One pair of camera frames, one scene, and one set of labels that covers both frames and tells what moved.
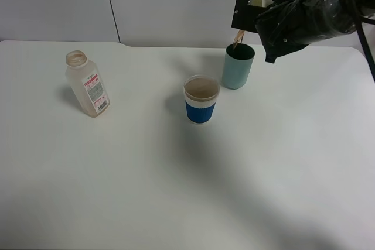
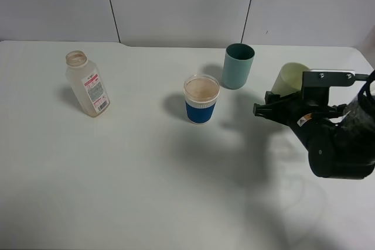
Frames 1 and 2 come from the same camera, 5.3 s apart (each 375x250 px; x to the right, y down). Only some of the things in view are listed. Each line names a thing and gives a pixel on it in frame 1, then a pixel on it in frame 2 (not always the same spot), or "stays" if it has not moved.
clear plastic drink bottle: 88,84 stays
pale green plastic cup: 258,0 -> 289,79
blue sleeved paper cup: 201,93 stays
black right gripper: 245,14 -> 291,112
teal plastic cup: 238,61 stays
